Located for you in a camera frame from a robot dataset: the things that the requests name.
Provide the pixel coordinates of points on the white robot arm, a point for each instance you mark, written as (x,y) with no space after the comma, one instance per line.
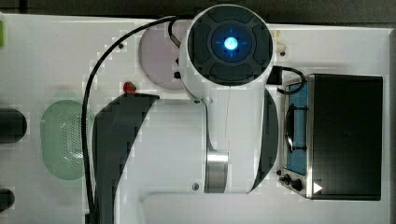
(221,138)

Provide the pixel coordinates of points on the grey round plate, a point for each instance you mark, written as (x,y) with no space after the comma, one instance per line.
(158,56)

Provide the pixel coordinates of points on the red plush strawberry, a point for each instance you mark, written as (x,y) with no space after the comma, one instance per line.
(129,87)

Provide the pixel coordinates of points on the peeled plush banana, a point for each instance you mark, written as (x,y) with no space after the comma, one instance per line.
(280,47)

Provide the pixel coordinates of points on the silver toaster oven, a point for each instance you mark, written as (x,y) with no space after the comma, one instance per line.
(332,137)

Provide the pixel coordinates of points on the green perforated colander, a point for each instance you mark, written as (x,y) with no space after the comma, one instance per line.
(60,135)

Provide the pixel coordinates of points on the black frying pan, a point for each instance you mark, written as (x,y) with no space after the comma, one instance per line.
(13,125)

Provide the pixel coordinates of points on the black round object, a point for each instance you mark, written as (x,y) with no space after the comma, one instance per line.
(7,199)

